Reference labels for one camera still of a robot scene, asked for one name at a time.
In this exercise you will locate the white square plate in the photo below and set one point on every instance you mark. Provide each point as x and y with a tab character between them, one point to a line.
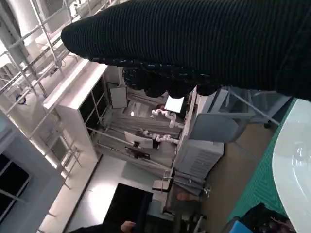
294	157

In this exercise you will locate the blue round fixture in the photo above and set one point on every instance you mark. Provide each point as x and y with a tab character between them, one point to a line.
22	100

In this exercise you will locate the white flat panel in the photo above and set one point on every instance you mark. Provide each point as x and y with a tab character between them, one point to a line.
118	97

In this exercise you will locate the computer monitor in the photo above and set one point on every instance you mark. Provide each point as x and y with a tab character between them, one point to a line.
138	140
173	104

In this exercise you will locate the large black screen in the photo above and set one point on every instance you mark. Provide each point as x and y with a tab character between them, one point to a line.
128	206

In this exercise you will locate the grey office chair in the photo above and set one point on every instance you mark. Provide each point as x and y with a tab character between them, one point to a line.
213	126

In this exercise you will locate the metal scaffold frame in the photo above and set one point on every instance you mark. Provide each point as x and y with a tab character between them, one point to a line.
50	46

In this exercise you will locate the white glass-door cabinet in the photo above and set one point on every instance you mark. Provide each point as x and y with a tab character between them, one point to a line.
70	116

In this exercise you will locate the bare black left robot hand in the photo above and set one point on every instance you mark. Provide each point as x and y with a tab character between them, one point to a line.
247	218

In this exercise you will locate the green cutting mat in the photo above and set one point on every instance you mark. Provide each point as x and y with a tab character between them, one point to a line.
257	174

